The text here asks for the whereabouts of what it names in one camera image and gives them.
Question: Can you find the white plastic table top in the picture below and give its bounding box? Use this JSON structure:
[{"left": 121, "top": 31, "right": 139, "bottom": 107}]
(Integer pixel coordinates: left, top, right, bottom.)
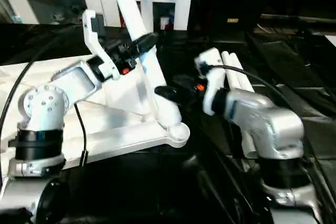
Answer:
[{"left": 0, "top": 46, "right": 191, "bottom": 184}]

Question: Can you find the black plastic mat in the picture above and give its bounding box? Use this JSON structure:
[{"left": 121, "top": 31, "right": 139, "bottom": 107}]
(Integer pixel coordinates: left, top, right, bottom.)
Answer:
[{"left": 0, "top": 22, "right": 336, "bottom": 224}]

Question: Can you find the white flat board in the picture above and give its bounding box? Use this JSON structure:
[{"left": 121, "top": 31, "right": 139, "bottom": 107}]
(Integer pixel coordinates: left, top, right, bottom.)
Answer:
[{"left": 325, "top": 34, "right": 336, "bottom": 49}]

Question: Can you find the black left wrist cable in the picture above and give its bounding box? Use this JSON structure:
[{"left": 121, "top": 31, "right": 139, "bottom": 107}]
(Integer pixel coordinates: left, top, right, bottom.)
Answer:
[{"left": 0, "top": 24, "right": 90, "bottom": 168}]

